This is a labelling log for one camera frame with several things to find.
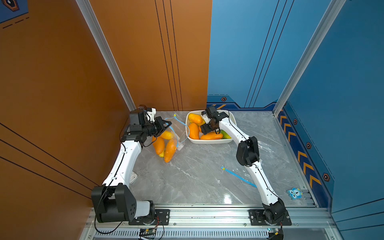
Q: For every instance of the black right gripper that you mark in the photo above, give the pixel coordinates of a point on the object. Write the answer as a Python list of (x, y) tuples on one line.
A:
[(204, 127)]

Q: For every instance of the yellow orange mango in bowl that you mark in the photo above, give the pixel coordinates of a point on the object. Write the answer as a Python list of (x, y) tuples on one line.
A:
[(194, 118)]

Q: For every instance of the clear zip-top bag blue zipper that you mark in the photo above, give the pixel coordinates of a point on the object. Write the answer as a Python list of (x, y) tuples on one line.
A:
[(179, 129)]

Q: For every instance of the small blue owl toy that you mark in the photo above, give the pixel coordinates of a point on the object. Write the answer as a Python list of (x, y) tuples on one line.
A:
[(295, 193)]

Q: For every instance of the spare clear zip-top bag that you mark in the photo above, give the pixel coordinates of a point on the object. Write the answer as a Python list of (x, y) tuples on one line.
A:
[(248, 156)]

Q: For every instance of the green mango in bowl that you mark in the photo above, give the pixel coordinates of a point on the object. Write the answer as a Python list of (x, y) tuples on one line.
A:
[(225, 135)]

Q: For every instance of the aluminium front rail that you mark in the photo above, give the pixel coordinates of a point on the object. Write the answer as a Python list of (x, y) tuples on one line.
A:
[(221, 222)]

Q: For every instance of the yellow orange mango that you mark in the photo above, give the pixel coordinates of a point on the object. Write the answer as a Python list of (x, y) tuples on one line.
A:
[(194, 118), (167, 135)]

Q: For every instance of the white fruit bowl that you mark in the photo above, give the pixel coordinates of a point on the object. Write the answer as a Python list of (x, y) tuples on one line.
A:
[(206, 142)]

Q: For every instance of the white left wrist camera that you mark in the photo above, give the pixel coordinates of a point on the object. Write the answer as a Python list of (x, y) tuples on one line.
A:
[(151, 112)]

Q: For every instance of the large orange mango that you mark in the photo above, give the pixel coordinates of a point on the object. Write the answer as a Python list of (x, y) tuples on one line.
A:
[(158, 144)]

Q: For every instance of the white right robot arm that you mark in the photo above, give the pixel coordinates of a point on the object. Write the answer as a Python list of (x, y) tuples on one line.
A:
[(274, 208)]

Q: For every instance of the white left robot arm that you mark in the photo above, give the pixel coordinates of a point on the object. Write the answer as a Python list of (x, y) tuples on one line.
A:
[(113, 201)]

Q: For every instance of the green circuit board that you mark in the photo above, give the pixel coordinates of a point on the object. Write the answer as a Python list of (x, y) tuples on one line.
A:
[(149, 232)]

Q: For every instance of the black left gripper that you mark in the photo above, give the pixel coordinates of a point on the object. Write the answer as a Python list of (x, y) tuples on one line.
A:
[(158, 122)]

